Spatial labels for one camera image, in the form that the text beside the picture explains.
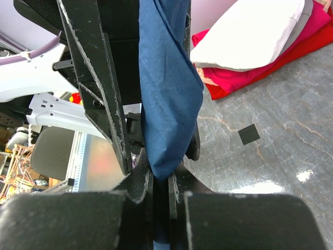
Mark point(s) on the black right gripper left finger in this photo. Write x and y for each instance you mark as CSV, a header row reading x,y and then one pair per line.
x,y
116,219

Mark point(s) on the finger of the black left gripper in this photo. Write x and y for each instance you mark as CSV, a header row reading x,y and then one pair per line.
x,y
96,76
193,151

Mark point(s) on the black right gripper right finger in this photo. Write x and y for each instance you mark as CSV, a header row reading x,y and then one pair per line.
x,y
203,219

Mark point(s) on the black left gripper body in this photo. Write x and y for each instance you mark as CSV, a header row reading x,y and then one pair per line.
x,y
119,19

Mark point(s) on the blue paper napkin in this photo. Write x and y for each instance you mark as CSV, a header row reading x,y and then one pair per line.
x,y
171,89

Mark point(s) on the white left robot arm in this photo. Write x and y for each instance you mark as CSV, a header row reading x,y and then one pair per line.
x,y
40,87

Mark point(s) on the small black square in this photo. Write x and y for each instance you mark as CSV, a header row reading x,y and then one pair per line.
x,y
249,134

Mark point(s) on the white cloth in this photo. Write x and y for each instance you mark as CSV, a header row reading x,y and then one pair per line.
x,y
251,34

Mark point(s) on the red folded cloth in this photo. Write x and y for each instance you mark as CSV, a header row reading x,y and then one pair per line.
x,y
316,34

